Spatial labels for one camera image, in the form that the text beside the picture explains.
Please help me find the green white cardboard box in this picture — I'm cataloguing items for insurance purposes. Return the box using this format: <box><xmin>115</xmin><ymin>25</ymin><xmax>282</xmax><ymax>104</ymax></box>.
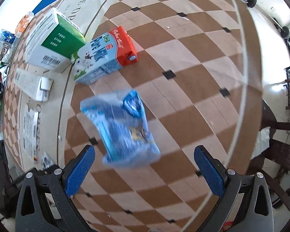
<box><xmin>26</xmin><ymin>8</ymin><xmax>86</xmax><ymax>73</ymax></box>

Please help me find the dark wooden chair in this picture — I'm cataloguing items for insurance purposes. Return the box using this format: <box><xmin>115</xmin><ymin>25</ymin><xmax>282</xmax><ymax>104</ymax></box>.
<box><xmin>246</xmin><ymin>101</ymin><xmax>290</xmax><ymax>211</ymax></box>

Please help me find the red blue milk carton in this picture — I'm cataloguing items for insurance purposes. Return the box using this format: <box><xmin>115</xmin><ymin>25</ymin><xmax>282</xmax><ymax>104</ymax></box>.
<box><xmin>71</xmin><ymin>26</ymin><xmax>138</xmax><ymax>85</ymax></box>

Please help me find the blue white plastic bag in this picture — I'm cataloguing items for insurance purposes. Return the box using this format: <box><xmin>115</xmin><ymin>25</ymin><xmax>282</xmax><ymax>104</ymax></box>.
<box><xmin>80</xmin><ymin>90</ymin><xmax>161</xmax><ymax>168</ymax></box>

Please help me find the small white paper box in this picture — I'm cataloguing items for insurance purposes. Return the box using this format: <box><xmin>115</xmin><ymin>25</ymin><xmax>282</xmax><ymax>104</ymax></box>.
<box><xmin>14</xmin><ymin>68</ymin><xmax>53</xmax><ymax>102</ymax></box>

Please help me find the checkered top coffee table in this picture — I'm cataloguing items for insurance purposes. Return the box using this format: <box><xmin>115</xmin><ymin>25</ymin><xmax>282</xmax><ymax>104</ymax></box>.
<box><xmin>3</xmin><ymin>0</ymin><xmax>262</xmax><ymax>231</ymax></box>

